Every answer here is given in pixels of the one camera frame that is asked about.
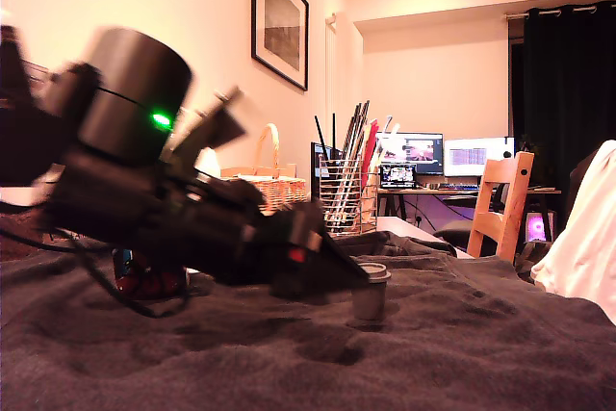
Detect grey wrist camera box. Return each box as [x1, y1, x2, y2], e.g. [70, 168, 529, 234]
[167, 86, 249, 167]

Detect dark curtain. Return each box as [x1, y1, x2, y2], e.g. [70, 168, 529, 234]
[509, 0, 616, 239]

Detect computer case with lit fan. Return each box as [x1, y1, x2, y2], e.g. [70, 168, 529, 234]
[524, 211, 556, 244]

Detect black computer monitor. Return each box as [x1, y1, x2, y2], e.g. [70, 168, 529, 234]
[374, 132, 445, 177]

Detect dark grey table cloth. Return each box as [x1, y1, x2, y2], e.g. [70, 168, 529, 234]
[0, 230, 616, 411]

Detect white tissue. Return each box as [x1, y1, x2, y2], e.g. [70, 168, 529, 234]
[195, 146, 221, 179]

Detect red spatula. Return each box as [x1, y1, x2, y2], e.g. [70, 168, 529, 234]
[361, 120, 380, 186]

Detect wooden desk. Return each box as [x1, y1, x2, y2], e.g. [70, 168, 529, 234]
[377, 187, 563, 239]

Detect dark mug with red print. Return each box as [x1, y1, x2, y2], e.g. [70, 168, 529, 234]
[112, 246, 190, 300]

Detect wicker basket with handle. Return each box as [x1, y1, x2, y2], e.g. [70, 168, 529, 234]
[219, 123, 309, 216]

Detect black box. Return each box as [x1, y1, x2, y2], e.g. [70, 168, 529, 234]
[310, 141, 334, 203]

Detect white curtain rod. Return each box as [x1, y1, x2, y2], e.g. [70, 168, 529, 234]
[502, 5, 598, 21]

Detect dark chopstick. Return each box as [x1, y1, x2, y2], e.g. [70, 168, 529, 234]
[341, 103, 363, 162]
[352, 100, 372, 158]

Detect black cable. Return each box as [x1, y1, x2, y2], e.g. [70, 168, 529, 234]
[0, 227, 192, 320]

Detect small laptop screen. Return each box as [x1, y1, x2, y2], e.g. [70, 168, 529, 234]
[379, 164, 418, 191]

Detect wooden chair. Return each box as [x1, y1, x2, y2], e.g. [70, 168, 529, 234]
[466, 151, 535, 264]

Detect black framed wall picture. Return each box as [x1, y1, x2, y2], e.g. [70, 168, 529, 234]
[250, 0, 310, 92]

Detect wire utensil rack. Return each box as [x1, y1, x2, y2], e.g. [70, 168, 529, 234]
[319, 154, 379, 238]

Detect white cloth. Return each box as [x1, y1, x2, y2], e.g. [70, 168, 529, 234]
[528, 140, 616, 328]

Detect computer monitor with webcam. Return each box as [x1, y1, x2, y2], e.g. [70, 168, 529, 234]
[443, 137, 516, 179]

